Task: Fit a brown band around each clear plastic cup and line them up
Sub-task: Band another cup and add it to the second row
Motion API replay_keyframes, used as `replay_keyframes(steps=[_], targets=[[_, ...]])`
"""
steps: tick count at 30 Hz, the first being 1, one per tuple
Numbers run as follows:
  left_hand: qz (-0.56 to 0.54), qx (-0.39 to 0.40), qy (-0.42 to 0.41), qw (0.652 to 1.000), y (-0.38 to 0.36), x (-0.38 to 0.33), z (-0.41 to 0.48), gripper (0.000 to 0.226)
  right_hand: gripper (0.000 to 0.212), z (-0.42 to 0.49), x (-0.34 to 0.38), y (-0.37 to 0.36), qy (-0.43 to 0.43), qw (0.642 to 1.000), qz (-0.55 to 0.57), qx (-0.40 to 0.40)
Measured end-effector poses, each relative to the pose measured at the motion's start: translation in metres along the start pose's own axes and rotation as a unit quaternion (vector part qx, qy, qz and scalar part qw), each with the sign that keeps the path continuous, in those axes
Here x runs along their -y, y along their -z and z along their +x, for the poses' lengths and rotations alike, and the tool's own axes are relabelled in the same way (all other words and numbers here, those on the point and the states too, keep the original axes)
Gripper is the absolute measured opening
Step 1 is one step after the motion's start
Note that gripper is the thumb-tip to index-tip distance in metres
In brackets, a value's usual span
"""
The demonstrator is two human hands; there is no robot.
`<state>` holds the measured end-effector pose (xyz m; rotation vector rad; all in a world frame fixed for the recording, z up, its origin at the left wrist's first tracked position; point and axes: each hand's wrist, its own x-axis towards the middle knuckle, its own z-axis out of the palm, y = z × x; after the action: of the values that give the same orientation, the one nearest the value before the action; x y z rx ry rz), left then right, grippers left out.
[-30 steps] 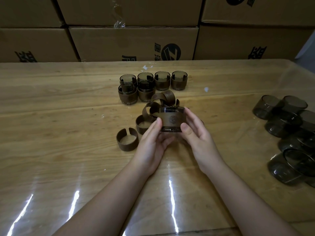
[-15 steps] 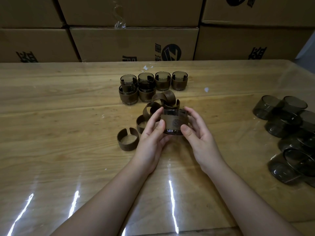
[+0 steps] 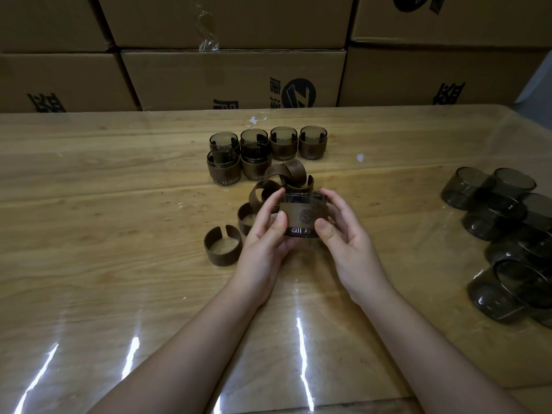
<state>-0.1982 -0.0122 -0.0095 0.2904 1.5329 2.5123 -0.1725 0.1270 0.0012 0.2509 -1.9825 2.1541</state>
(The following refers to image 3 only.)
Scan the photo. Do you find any person's left hand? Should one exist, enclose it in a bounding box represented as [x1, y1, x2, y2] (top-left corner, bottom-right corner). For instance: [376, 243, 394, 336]
[231, 187, 298, 309]

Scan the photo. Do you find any person's right hand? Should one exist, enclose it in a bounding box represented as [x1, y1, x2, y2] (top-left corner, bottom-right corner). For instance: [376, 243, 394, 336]
[313, 188, 396, 306]

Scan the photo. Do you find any smoky tinted glass cup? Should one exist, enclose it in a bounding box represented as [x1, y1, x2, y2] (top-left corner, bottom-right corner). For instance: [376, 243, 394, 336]
[239, 143, 273, 182]
[209, 131, 240, 155]
[270, 126, 299, 162]
[280, 191, 331, 239]
[298, 125, 328, 160]
[206, 149, 242, 186]
[239, 128, 271, 151]

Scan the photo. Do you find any pile of brown sleeve rings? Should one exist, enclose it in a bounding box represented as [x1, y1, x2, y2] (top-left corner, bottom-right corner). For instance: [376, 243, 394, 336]
[237, 158, 316, 237]

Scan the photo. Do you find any cluster of smoky glass cups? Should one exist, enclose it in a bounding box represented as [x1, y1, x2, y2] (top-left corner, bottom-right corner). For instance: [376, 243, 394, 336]
[439, 166, 552, 328]

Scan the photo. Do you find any person's right forearm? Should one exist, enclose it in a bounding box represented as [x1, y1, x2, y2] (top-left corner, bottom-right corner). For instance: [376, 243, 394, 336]
[360, 286, 531, 414]

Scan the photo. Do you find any person's left forearm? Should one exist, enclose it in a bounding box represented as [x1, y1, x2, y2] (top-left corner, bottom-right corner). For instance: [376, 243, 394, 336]
[86, 288, 264, 414]

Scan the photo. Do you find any stack of brown cardboard boxes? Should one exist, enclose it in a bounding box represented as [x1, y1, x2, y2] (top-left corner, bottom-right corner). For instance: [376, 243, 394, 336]
[0, 0, 552, 113]

